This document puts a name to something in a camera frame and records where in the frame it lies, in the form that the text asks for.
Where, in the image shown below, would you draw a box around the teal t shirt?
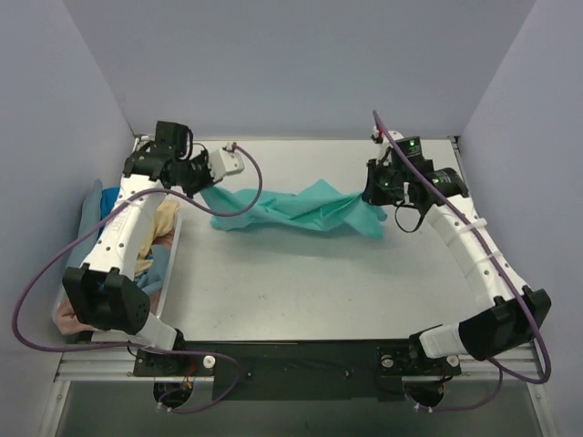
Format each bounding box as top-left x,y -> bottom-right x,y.
201,179 -> 387,240

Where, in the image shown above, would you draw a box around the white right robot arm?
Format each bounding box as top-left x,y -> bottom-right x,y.
363,129 -> 551,372

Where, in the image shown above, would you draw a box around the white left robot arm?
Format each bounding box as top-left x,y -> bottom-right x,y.
63,121 -> 212,375

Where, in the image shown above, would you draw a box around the light blue t shirt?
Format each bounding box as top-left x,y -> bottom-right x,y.
77,175 -> 179,296

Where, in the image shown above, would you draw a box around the white laundry bin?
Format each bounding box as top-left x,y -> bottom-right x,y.
52,208 -> 181,318

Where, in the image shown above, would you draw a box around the pink t shirt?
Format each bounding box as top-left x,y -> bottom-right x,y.
52,295 -> 160,337

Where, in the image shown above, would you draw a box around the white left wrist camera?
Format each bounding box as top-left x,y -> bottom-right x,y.
208,143 -> 245,182

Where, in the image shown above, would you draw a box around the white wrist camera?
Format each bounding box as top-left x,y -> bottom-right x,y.
208,143 -> 245,182
371,127 -> 404,160

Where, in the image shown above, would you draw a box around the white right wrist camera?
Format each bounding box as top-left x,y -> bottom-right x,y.
371,127 -> 404,160

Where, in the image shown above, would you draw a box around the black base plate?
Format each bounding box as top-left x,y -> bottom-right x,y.
133,340 -> 461,405

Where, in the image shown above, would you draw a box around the aluminium frame rail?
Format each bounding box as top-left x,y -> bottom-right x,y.
54,339 -> 546,383

